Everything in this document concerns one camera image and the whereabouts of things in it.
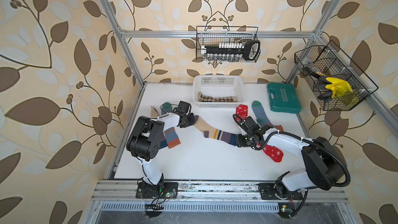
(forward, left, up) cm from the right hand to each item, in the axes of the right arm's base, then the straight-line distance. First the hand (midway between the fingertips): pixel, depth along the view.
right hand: (238, 142), depth 90 cm
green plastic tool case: (+29, -36, +4) cm, 46 cm away
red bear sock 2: (-7, -20, -2) cm, 21 cm away
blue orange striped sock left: (+5, +40, -1) cm, 40 cm away
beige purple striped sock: (+7, +17, 0) cm, 18 cm away
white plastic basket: (+43, +8, +2) cm, 44 cm away
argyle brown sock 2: (+33, +20, +2) cm, 39 cm away
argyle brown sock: (+32, +2, +1) cm, 32 cm away
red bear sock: (+22, -6, -1) cm, 23 cm away
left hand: (+16, +28, +2) cm, 32 cm away
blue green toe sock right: (+18, -19, -2) cm, 26 cm away
